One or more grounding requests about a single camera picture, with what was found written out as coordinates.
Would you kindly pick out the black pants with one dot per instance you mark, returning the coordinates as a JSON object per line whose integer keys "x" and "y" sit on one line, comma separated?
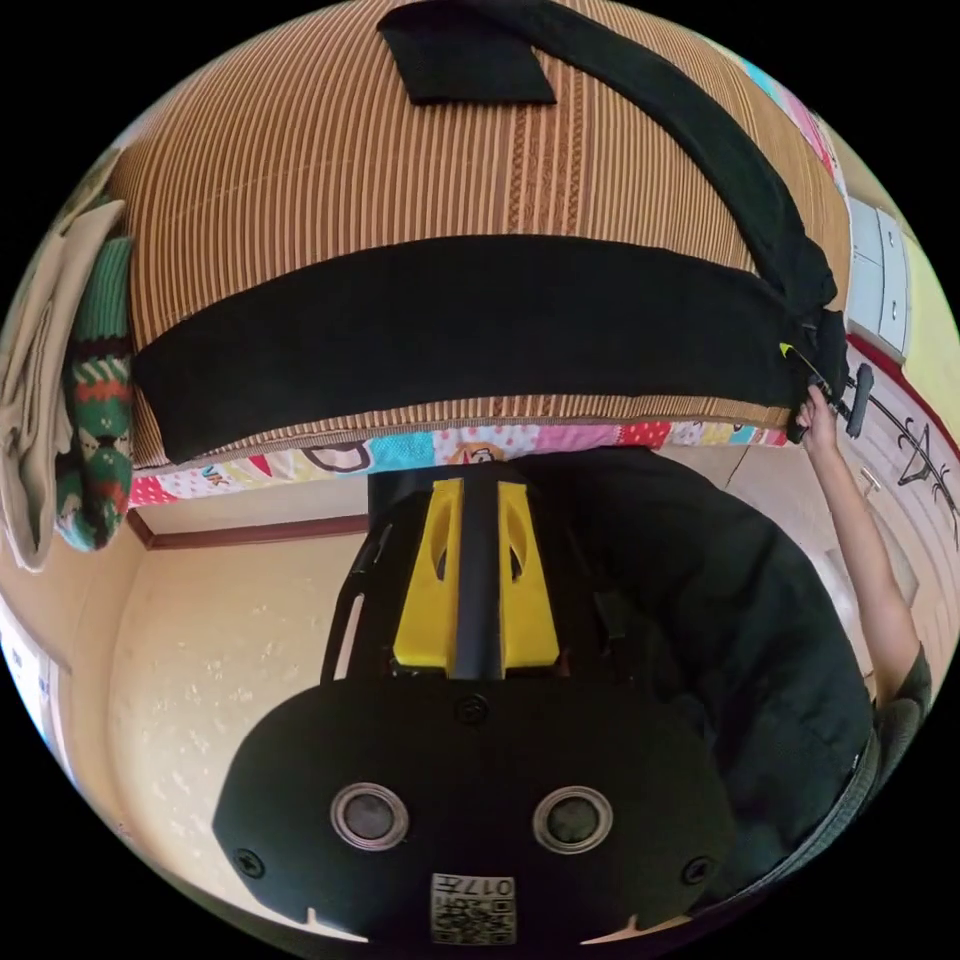
{"x": 465, "y": 337}

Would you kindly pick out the person's right forearm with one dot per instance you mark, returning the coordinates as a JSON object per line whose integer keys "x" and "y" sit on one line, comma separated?
{"x": 870, "y": 570}

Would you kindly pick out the person's body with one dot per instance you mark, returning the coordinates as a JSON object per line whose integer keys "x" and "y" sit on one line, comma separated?
{"x": 720, "y": 645}

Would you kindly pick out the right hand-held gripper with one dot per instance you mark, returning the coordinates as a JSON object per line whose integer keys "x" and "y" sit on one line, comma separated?
{"x": 829, "y": 352}

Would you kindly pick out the pile of clothes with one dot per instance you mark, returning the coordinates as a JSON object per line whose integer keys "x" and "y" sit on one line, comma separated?
{"x": 45, "y": 360}

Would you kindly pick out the bed with striped woven mat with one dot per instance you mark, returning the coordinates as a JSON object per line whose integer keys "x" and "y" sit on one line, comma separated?
{"x": 315, "y": 165}

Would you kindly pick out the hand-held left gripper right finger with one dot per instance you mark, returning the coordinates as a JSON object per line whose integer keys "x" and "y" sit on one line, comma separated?
{"x": 531, "y": 622}

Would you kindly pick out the grey cupboard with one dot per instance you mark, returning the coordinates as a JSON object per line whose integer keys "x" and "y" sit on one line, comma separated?
{"x": 877, "y": 277}

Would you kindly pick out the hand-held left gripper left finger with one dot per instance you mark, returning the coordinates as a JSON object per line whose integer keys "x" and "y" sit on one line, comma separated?
{"x": 421, "y": 622}

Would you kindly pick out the person's right hand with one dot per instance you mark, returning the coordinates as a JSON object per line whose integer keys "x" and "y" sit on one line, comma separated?
{"x": 817, "y": 420}

